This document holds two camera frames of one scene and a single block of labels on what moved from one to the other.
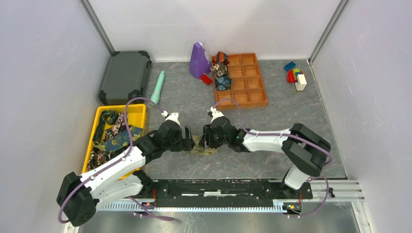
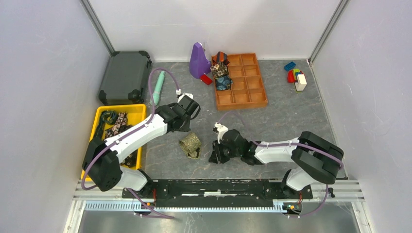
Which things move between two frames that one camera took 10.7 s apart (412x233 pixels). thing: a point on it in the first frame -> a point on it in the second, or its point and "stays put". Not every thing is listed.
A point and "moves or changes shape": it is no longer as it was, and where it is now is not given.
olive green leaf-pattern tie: x=199 y=150 moves or changes shape
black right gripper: x=207 y=141 -> x=216 y=156
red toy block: x=290 y=76 stays put
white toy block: x=301 y=82 stays put
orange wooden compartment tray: x=248 y=89 stays put
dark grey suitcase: x=126 y=77 stays put
